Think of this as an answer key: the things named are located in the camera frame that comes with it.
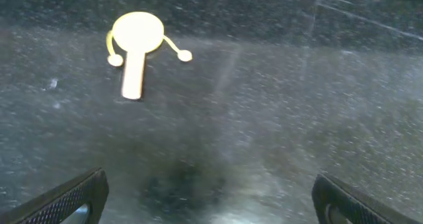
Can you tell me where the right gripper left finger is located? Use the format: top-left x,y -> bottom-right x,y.
0,167 -> 110,224

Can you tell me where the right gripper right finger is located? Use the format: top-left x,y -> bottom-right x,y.
311,173 -> 423,224

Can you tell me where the yellow rattle drum toy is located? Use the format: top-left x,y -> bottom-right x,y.
105,11 -> 194,101

